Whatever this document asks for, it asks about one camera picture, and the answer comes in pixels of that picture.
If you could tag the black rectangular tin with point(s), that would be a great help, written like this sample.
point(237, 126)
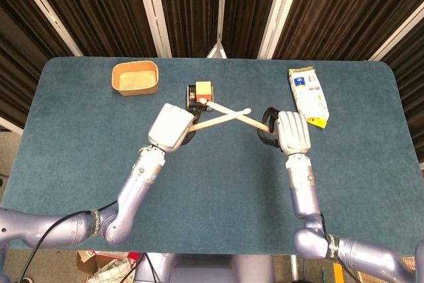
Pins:
point(191, 95)

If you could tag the dark brown curtain panel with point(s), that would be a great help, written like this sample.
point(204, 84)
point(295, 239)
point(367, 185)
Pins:
point(348, 4)
point(410, 81)
point(189, 8)
point(99, 8)
point(248, 4)
point(20, 47)

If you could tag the lavender robot torso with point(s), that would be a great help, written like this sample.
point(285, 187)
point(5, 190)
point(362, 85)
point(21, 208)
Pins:
point(205, 269)

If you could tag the pale wooden drumstick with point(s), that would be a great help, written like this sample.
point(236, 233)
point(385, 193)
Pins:
point(212, 122)
point(251, 121)

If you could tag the right lavender robot arm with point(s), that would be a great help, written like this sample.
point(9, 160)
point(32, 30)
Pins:
point(303, 197)

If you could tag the thin white frame post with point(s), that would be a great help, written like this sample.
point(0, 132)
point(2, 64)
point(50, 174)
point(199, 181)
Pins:
point(217, 51)

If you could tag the left lavender robot arm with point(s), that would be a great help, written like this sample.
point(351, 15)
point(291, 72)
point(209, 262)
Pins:
point(132, 190)

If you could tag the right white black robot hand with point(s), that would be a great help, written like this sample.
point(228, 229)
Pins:
point(293, 130)

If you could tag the orange foam cube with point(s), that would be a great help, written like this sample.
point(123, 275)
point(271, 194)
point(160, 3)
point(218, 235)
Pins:
point(203, 90)

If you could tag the blue table mat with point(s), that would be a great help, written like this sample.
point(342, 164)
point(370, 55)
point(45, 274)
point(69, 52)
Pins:
point(225, 180)

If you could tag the cardboard box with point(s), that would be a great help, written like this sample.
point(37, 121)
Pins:
point(83, 263)

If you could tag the white snack bag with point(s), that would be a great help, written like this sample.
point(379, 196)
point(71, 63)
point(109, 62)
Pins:
point(309, 97)

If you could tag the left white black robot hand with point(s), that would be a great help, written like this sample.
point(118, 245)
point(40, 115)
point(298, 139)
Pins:
point(169, 127)

